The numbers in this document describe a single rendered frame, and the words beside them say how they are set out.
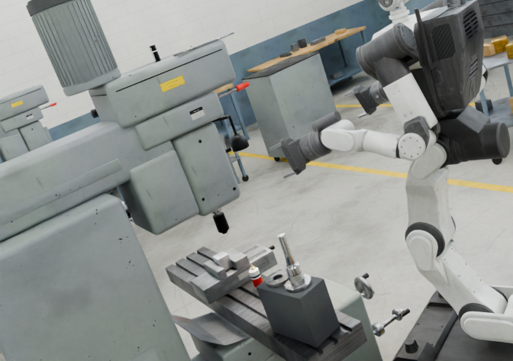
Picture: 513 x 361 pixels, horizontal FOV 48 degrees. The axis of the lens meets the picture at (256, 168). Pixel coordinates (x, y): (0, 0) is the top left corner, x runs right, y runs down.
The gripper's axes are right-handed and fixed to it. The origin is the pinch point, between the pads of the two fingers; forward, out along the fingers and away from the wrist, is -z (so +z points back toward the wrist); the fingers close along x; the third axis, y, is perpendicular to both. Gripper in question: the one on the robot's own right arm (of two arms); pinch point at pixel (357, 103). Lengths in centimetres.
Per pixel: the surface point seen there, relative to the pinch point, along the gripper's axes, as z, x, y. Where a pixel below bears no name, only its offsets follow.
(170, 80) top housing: -11, 49, 64
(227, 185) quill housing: -23, 6, 60
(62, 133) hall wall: -628, 104, -193
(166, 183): -24, 21, 81
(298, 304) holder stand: 7, -32, 87
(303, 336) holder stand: 0, -44, 88
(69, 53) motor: -18, 73, 86
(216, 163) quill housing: -21, 15, 61
